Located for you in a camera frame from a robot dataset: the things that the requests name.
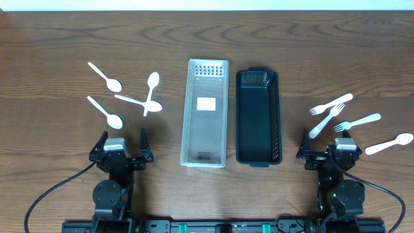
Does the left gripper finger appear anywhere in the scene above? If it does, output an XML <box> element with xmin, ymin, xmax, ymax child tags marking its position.
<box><xmin>91</xmin><ymin>131</ymin><xmax>108</xmax><ymax>155</ymax></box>
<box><xmin>139</xmin><ymin>128</ymin><xmax>152</xmax><ymax>155</ymax></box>

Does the pale green fork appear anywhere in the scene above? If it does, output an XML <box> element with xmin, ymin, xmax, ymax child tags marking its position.
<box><xmin>333</xmin><ymin>113</ymin><xmax>381</xmax><ymax>132</ymax></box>

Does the white fork diagonal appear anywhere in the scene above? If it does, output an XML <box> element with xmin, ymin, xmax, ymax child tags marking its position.
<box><xmin>309</xmin><ymin>103</ymin><xmax>345</xmax><ymax>139</ymax></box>

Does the white fork top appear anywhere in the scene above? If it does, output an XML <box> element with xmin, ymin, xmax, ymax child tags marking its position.
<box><xmin>309</xmin><ymin>93</ymin><xmax>353</xmax><ymax>115</ymax></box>

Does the white spoon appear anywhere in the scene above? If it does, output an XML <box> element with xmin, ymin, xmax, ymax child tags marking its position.
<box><xmin>87</xmin><ymin>96</ymin><xmax>124</xmax><ymax>129</ymax></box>
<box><xmin>88</xmin><ymin>62</ymin><xmax>122</xmax><ymax>93</ymax></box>
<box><xmin>365</xmin><ymin>133</ymin><xmax>413</xmax><ymax>155</ymax></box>

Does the white spoon crossing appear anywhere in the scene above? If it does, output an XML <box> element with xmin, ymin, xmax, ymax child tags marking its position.
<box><xmin>143</xmin><ymin>72</ymin><xmax>160</xmax><ymax>117</ymax></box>

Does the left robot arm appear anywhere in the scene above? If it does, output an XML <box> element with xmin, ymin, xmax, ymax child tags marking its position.
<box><xmin>89</xmin><ymin>129</ymin><xmax>154</xmax><ymax>232</ymax></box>

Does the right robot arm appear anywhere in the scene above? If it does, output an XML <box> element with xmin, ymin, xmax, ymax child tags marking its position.
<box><xmin>296</xmin><ymin>129</ymin><xmax>365</xmax><ymax>232</ymax></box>

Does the white spoon lying crossed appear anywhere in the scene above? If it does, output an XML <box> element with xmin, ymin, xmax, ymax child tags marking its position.
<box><xmin>114</xmin><ymin>94</ymin><xmax>162</xmax><ymax>112</ymax></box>

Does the black perforated plastic basket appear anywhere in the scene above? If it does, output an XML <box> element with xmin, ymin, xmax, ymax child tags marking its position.
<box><xmin>236</xmin><ymin>67</ymin><xmax>283</xmax><ymax>167</ymax></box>

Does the clear perforated plastic basket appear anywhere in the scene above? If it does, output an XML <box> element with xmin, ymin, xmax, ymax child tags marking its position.
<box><xmin>180</xmin><ymin>59</ymin><xmax>229</xmax><ymax>168</ymax></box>

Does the white label in basket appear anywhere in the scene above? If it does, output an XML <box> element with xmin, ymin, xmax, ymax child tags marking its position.
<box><xmin>197</xmin><ymin>97</ymin><xmax>216</xmax><ymax>111</ymax></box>

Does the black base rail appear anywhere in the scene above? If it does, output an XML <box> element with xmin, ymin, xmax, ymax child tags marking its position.
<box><xmin>61</xmin><ymin>219</ymin><xmax>386</xmax><ymax>233</ymax></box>

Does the left black cable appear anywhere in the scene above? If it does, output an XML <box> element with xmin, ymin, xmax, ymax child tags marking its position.
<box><xmin>23</xmin><ymin>161</ymin><xmax>97</xmax><ymax>233</ymax></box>

